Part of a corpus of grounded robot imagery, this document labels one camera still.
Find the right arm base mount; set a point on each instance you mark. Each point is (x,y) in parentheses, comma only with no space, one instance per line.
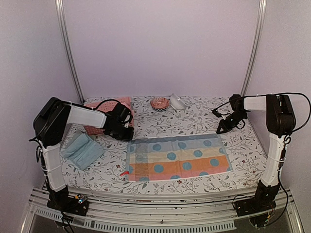
(257,204)

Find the right aluminium frame post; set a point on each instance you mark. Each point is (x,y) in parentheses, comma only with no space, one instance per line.
(255,46)

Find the left aluminium frame post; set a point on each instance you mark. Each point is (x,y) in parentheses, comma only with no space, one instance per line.
(65,37)

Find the aluminium frame post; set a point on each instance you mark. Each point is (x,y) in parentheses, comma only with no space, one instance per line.
(65,37)
(255,46)

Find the plain teal folded towel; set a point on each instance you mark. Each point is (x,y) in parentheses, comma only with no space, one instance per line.
(82,150)

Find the white tipped bowl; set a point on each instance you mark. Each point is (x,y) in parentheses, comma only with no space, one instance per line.
(176,102)

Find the red patterned bowl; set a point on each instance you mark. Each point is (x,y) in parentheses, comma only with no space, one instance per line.
(159,104)

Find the pink plastic basket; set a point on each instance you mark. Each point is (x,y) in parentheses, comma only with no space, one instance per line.
(105,107)

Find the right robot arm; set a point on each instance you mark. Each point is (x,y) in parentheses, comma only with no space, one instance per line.
(280,123)

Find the front aluminium rail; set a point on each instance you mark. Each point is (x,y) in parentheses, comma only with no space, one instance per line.
(183,213)

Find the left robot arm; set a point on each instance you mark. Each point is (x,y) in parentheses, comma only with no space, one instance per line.
(51,122)

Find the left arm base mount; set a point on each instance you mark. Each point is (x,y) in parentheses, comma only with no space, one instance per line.
(61,201)

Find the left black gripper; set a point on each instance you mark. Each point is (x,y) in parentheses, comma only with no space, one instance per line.
(129,137)

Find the blue patterned towel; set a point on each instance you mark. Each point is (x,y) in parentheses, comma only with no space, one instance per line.
(175,158)

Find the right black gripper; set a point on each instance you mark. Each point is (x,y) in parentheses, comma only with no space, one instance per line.
(225,126)

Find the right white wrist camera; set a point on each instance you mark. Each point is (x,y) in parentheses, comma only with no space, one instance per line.
(218,114)

